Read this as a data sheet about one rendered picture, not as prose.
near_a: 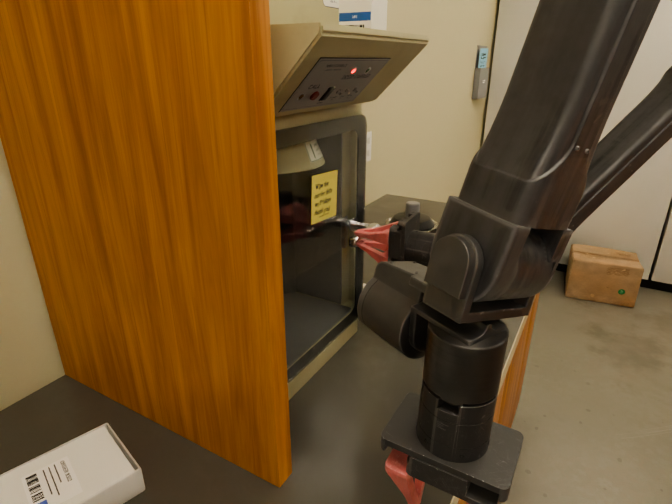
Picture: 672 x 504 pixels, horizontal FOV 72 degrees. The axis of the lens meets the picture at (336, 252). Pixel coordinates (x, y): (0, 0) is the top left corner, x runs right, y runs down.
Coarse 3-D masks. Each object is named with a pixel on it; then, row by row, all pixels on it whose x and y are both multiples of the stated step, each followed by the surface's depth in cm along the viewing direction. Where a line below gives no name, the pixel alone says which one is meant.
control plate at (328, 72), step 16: (320, 64) 52; (336, 64) 55; (352, 64) 58; (368, 64) 62; (384, 64) 66; (304, 80) 53; (320, 80) 56; (336, 80) 59; (352, 80) 63; (368, 80) 68; (304, 96) 57; (320, 96) 60; (336, 96) 64; (352, 96) 69
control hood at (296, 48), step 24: (288, 24) 48; (312, 24) 47; (336, 24) 49; (288, 48) 49; (312, 48) 48; (336, 48) 52; (360, 48) 56; (384, 48) 61; (408, 48) 68; (288, 72) 50; (384, 72) 70; (288, 96) 54; (360, 96) 72
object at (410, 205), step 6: (408, 204) 92; (414, 204) 92; (408, 210) 93; (414, 210) 92; (396, 216) 94; (402, 216) 94; (420, 216) 94; (426, 216) 94; (390, 222) 94; (420, 222) 91; (426, 222) 92; (432, 222) 93; (420, 228) 91; (426, 228) 91
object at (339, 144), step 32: (288, 128) 62; (320, 128) 68; (352, 128) 77; (288, 160) 63; (320, 160) 70; (352, 160) 79; (288, 192) 65; (352, 192) 81; (288, 224) 66; (320, 224) 74; (288, 256) 68; (320, 256) 76; (352, 256) 86; (288, 288) 69; (320, 288) 78; (352, 288) 89; (288, 320) 71; (320, 320) 80; (352, 320) 92; (288, 352) 73; (320, 352) 83
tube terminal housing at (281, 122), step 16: (272, 0) 56; (288, 0) 58; (304, 0) 61; (320, 0) 64; (272, 16) 56; (288, 16) 59; (304, 16) 62; (320, 16) 65; (336, 16) 69; (304, 112) 66; (320, 112) 70; (336, 112) 74; (352, 112) 78; (304, 368) 81; (288, 384) 77; (304, 384) 82
